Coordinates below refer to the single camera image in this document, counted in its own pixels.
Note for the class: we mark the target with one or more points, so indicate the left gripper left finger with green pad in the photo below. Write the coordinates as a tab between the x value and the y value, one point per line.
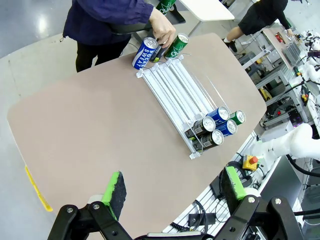
115	197

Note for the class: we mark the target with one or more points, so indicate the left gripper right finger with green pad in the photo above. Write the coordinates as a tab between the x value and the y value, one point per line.
232	190

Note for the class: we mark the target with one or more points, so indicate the black serving tray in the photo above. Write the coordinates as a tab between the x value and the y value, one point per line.
130	28

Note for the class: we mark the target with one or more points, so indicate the green Chilsung cider can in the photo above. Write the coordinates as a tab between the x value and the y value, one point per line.
238	117
176	47
165	5

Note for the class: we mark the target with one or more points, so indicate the person's right forearm purple sleeve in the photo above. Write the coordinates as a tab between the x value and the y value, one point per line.
137	7

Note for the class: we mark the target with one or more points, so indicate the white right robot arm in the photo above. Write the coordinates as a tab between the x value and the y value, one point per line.
287	145

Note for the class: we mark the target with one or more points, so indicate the person in black bending over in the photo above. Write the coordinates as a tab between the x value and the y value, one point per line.
262	17

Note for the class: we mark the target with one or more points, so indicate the person in purple jacket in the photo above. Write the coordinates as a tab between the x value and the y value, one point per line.
100	20

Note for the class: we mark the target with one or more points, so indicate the person's right hand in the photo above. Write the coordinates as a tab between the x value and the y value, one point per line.
162	28

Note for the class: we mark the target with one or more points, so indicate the black power adapter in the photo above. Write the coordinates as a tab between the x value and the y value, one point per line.
215	186

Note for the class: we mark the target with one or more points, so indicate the yellow emergency stop button box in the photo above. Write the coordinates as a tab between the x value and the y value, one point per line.
250	162

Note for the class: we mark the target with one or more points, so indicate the black flat panel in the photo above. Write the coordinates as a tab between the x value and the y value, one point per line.
282	182

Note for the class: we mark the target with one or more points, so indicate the black Pepsi can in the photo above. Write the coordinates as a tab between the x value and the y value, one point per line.
210	140
200	126
156	53

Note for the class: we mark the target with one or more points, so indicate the blue Pocari Sweat can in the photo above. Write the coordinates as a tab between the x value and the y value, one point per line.
217	113
228	127
143	53

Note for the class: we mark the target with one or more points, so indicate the yellow edge strip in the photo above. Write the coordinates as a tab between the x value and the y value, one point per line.
37	190

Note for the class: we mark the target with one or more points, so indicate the white clear can dispenser rack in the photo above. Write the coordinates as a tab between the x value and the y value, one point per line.
170	85

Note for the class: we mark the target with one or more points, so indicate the large white table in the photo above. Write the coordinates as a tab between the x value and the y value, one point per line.
207	10

